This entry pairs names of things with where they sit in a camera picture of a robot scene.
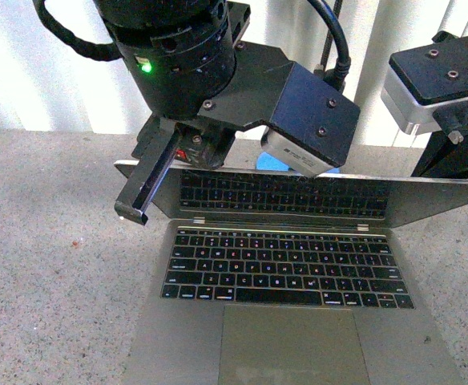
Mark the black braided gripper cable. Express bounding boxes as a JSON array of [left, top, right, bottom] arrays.
[[32, 0, 122, 62]]

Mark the black camera cable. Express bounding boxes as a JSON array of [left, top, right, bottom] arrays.
[[305, 0, 353, 91]]

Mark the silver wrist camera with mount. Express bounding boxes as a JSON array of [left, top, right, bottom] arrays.
[[197, 43, 360, 177]]

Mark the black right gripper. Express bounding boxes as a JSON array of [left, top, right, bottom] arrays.
[[412, 101, 468, 177]]

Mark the white curtain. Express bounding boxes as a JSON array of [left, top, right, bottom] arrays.
[[0, 1, 468, 148]]

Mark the blue desk lamp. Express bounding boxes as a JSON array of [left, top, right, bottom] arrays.
[[256, 0, 343, 174]]

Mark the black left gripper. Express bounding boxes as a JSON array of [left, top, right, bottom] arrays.
[[95, 1, 251, 225]]

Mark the grey laptop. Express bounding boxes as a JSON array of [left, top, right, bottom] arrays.
[[123, 164, 468, 384]]

